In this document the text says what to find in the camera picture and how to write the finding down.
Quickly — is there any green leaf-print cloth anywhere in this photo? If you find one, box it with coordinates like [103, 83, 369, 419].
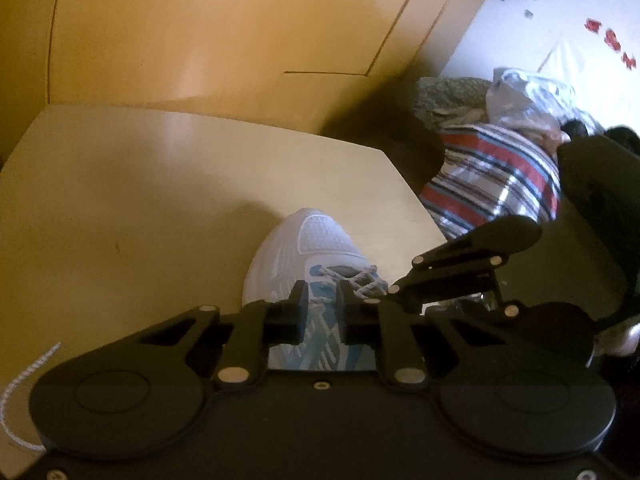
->
[412, 76, 496, 126]

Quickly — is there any crumpled white plastic bag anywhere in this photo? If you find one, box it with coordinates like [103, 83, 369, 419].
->
[487, 66, 576, 131]

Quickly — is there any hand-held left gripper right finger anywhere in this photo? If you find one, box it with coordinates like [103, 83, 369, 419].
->
[336, 280, 501, 390]

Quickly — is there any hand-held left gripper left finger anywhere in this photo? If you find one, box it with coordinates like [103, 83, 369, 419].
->
[142, 280, 308, 389]

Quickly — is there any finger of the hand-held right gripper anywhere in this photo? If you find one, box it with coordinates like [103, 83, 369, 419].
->
[424, 304, 522, 320]
[387, 231, 505, 308]

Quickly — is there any striped blanket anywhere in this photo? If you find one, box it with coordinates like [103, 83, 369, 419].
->
[420, 125, 562, 241]

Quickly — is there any wooden wardrobe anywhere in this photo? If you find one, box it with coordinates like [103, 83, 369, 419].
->
[0, 0, 488, 137]

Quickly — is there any white speckled shoelace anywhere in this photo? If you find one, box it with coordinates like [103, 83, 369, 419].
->
[0, 265, 389, 452]

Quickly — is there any beige cloth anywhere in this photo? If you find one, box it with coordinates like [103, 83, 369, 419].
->
[520, 120, 571, 154]

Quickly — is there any row of red wall stickers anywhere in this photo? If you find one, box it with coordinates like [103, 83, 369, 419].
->
[584, 17, 639, 72]

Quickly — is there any white and blue sneaker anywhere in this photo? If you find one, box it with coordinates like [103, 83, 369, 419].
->
[241, 207, 391, 372]

